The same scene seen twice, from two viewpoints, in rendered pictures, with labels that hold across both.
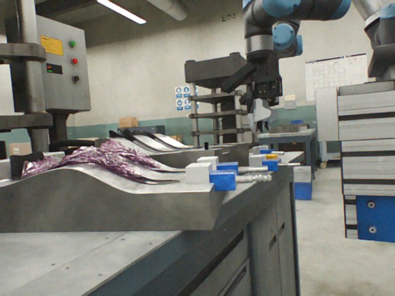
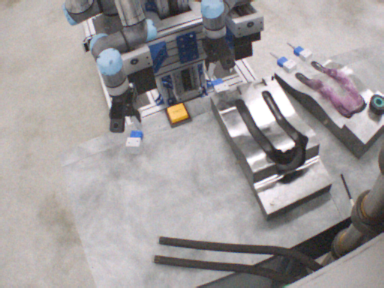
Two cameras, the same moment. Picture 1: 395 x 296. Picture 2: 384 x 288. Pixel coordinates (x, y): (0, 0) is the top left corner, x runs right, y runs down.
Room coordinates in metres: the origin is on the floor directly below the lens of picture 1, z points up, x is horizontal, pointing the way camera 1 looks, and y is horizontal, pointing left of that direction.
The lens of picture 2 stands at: (1.67, 0.56, 2.16)
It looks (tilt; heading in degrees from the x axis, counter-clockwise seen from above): 57 degrees down; 231
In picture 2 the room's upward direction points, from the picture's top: 11 degrees counter-clockwise
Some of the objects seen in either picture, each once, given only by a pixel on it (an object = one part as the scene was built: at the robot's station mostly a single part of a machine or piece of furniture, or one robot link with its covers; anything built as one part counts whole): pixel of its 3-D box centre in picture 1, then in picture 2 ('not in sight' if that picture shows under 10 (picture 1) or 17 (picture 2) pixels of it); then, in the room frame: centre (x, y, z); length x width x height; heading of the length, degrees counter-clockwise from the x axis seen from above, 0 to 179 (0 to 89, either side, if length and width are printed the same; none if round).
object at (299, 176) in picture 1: (285, 174); not in sight; (3.97, -1.18, 0.28); 0.61 x 0.41 x 0.15; 66
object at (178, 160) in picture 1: (157, 155); (271, 139); (0.95, 0.11, 0.87); 0.50 x 0.26 x 0.14; 62
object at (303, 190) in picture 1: (286, 187); not in sight; (3.97, -1.18, 0.11); 0.61 x 0.41 x 0.22; 66
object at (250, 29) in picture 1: (257, 17); (213, 12); (0.85, -0.20, 1.23); 0.09 x 0.08 x 0.11; 13
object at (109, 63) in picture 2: not in sight; (111, 67); (1.23, -0.30, 1.22); 0.09 x 0.08 x 0.11; 68
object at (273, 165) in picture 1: (274, 165); (217, 83); (0.85, -0.23, 0.83); 0.13 x 0.05 x 0.05; 62
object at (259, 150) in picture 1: (270, 152); (136, 135); (1.21, -0.30, 0.83); 0.13 x 0.05 x 0.05; 35
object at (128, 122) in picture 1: (128, 122); not in sight; (8.26, 1.62, 1.26); 0.42 x 0.33 x 0.29; 66
